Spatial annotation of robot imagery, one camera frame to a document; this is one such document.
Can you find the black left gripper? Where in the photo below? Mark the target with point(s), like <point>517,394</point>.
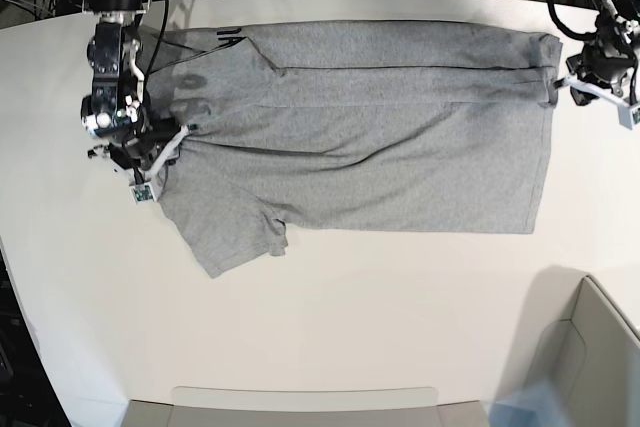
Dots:
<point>604,67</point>

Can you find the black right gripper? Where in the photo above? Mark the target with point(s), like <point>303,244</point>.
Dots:
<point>142,149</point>

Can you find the grey T-shirt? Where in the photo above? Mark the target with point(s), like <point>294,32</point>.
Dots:
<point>375,126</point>

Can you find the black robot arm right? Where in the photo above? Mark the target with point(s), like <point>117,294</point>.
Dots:
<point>117,110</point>

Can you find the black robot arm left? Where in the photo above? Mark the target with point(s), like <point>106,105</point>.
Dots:
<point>616,25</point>

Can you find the beige bin right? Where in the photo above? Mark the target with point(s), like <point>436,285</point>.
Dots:
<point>591,358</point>

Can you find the beige bin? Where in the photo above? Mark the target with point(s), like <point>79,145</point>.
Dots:
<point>191,406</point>
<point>591,358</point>

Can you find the beige bin bottom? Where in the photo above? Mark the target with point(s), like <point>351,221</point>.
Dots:
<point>191,406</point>

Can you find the blue blurred object corner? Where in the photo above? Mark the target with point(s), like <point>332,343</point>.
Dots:
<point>537,405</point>

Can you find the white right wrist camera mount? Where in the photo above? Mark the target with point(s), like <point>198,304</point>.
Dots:
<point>141,188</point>

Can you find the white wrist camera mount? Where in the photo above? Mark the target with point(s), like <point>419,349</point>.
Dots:
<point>141,188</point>
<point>628,113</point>

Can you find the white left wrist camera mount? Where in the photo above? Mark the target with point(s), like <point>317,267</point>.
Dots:
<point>628,113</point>

